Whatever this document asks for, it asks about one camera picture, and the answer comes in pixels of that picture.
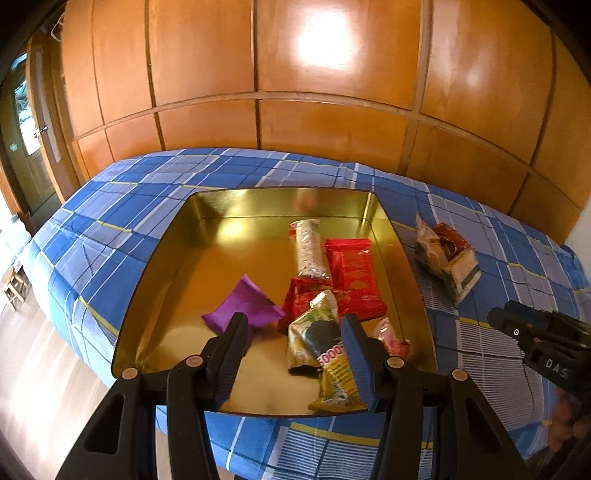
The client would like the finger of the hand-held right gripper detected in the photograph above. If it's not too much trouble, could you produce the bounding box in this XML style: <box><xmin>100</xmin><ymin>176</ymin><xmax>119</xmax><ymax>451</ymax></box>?
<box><xmin>505</xmin><ymin>300</ymin><xmax>591</xmax><ymax>343</ymax></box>
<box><xmin>487</xmin><ymin>306</ymin><xmax>539</xmax><ymax>352</ymax></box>

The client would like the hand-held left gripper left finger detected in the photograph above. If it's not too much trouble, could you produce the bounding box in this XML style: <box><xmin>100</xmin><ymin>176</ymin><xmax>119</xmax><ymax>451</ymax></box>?
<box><xmin>55</xmin><ymin>312</ymin><xmax>250</xmax><ymax>480</ymax></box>

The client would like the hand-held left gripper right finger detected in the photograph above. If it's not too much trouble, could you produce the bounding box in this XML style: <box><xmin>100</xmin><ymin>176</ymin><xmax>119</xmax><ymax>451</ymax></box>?
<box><xmin>340</xmin><ymin>314</ymin><xmax>527</xmax><ymax>480</ymax></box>

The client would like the small pink candy packet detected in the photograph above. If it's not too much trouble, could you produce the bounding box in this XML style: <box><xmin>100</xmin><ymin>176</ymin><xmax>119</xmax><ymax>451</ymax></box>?
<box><xmin>369</xmin><ymin>318</ymin><xmax>411</xmax><ymax>363</ymax></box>

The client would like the green and black snack packet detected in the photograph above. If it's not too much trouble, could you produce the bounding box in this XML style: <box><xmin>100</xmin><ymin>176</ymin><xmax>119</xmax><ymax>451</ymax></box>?
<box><xmin>287</xmin><ymin>290</ymin><xmax>345</xmax><ymax>374</ymax></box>

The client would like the clear cracker packet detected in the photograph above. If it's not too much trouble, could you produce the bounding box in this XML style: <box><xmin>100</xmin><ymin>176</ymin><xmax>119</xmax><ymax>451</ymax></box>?
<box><xmin>436</xmin><ymin>249</ymin><xmax>482</xmax><ymax>304</ymax></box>

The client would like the purple snack packet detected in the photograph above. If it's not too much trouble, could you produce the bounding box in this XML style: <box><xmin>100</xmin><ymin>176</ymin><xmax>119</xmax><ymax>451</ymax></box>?
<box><xmin>202</xmin><ymin>274</ymin><xmax>286</xmax><ymax>334</ymax></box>

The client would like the small red snack packet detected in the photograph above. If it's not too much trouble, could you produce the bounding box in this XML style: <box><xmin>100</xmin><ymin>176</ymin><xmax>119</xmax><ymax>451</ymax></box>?
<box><xmin>277</xmin><ymin>278</ymin><xmax>340</xmax><ymax>333</ymax></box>

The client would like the large red gold-print packet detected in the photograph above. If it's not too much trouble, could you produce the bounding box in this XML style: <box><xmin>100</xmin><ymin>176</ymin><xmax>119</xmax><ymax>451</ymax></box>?
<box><xmin>324</xmin><ymin>237</ymin><xmax>387</xmax><ymax>320</ymax></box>

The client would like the gold metal tin tray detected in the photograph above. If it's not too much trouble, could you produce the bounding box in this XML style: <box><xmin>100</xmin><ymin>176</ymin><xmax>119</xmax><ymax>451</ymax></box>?
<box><xmin>112</xmin><ymin>188</ymin><xmax>438</xmax><ymax>418</ymax></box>

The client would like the dark red snack packet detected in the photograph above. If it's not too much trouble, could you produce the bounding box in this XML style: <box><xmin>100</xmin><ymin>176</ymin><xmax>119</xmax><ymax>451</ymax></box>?
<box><xmin>434</xmin><ymin>223</ymin><xmax>469</xmax><ymax>259</ymax></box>

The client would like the clear bread bag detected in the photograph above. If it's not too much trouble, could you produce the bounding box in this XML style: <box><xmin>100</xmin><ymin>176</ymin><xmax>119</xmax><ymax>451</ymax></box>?
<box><xmin>414</xmin><ymin>213</ymin><xmax>444</xmax><ymax>273</ymax></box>

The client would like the long cereal bar packet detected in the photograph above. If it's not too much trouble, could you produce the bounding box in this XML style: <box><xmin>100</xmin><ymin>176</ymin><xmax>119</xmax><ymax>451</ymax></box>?
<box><xmin>289</xmin><ymin>219</ymin><xmax>332</xmax><ymax>280</ymax></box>

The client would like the person's right hand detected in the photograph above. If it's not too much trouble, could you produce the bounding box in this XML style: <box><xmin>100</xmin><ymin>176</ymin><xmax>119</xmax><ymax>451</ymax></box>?
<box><xmin>547</xmin><ymin>392</ymin><xmax>583</xmax><ymax>454</ymax></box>

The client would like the small wooden stool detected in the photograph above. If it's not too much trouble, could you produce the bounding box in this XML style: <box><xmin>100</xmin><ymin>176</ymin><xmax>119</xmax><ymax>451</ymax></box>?
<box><xmin>0</xmin><ymin>270</ymin><xmax>26</xmax><ymax>312</ymax></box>

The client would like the wooden panel wardrobe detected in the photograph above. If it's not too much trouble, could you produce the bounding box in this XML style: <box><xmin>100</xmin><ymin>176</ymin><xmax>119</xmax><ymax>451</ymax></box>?
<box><xmin>60</xmin><ymin>0</ymin><xmax>591</xmax><ymax>245</ymax></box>

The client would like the wooden door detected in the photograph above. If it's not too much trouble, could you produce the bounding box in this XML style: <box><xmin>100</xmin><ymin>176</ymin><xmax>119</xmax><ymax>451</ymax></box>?
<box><xmin>25</xmin><ymin>37</ymin><xmax>70</xmax><ymax>217</ymax></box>

